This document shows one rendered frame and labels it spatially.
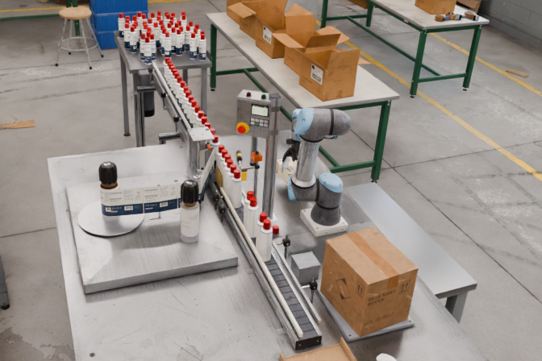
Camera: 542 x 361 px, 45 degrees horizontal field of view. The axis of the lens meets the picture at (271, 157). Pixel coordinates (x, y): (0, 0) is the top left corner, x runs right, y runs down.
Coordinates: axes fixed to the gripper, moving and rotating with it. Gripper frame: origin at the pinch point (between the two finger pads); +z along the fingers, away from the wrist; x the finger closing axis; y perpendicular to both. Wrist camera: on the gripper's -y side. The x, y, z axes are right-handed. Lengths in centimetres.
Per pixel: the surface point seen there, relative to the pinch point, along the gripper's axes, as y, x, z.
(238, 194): 18.4, -38.0, -2.7
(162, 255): 43, -82, 5
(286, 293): 84, -40, 4
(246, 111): 18, -36, -47
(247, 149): -45.3, -8.3, 12.0
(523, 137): -129, 304, 96
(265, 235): 61, -42, -10
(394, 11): -284, 246, 22
